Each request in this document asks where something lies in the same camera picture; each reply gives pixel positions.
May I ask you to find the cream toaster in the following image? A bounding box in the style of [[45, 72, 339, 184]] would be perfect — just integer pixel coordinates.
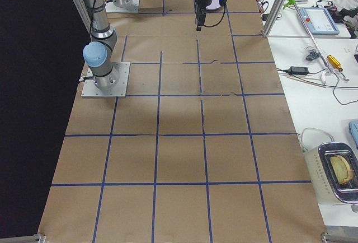
[[304, 142, 357, 206]]

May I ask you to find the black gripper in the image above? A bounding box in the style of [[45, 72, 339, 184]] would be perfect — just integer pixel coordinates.
[[195, 1, 209, 31]]

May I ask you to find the black power adapter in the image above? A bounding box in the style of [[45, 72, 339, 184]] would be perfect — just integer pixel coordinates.
[[289, 66, 309, 76]]

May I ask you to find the teach pendant tablet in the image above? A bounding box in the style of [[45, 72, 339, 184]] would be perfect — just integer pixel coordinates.
[[298, 7, 340, 35]]

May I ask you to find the aluminium frame post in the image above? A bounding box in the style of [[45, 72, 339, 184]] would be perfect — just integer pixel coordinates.
[[262, 0, 284, 37]]

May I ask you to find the brown paper table cover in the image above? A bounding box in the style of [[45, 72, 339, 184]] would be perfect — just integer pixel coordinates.
[[39, 0, 324, 242]]

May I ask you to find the green handled reacher stick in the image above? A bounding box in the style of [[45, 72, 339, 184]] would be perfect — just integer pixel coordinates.
[[284, 0, 349, 82]]

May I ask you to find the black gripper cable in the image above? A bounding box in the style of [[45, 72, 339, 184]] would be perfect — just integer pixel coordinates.
[[202, 3, 227, 28]]

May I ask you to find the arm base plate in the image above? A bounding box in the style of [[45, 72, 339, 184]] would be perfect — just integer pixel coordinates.
[[106, 0, 140, 13], [81, 62, 130, 98]]

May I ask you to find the yellow black hand tool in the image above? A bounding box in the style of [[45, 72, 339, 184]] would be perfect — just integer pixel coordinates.
[[327, 55, 342, 72]]

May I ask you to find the toast slice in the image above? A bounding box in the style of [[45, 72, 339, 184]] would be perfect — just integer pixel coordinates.
[[329, 155, 354, 184]]

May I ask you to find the lilac round plate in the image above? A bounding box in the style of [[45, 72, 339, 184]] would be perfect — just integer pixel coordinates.
[[206, 0, 221, 12]]

